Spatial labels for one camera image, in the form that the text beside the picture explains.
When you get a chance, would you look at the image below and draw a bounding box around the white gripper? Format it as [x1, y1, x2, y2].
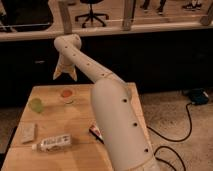
[53, 53, 77, 81]

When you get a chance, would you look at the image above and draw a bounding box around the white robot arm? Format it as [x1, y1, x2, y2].
[53, 34, 160, 171]

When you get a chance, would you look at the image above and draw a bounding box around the green apple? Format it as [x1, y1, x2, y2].
[28, 98, 44, 113]

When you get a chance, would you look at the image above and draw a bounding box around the black office chair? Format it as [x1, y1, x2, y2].
[75, 0, 109, 28]

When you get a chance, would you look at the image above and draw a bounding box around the red black snack packet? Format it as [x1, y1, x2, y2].
[89, 124, 104, 143]

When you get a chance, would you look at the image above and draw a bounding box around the beige sponge block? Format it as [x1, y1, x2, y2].
[21, 123, 36, 143]

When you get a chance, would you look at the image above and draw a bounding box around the clear plastic bottle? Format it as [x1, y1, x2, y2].
[32, 134, 72, 152]

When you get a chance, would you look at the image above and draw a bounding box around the blue black floor device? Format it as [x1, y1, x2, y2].
[184, 89, 209, 105]

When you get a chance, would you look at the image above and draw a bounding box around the wooden post left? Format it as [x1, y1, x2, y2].
[58, 1, 72, 34]

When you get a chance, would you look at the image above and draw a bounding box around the wooden post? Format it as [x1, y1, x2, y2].
[122, 0, 136, 31]
[58, 1, 72, 34]

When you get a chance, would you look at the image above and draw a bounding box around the wooden post right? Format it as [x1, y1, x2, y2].
[122, 0, 136, 31]

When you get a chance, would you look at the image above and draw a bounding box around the black power cable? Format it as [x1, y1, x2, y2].
[146, 102, 195, 171]

